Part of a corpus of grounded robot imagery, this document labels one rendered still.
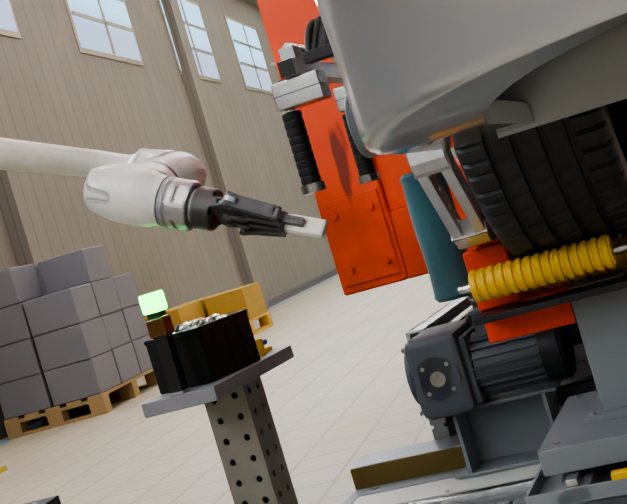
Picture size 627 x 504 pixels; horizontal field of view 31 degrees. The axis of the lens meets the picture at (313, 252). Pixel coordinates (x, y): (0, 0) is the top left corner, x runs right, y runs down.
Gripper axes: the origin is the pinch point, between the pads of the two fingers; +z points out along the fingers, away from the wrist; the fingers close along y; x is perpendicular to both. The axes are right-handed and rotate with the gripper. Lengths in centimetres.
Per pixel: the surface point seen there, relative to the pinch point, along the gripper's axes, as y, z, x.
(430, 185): 3.8, 19.9, 9.3
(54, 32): -594, -477, 392
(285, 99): 5.5, -8.6, 20.5
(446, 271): -32.5, 19.0, 9.5
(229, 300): -716, -290, 222
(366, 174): -31.1, -1.5, 26.7
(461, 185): 2.7, 24.6, 10.8
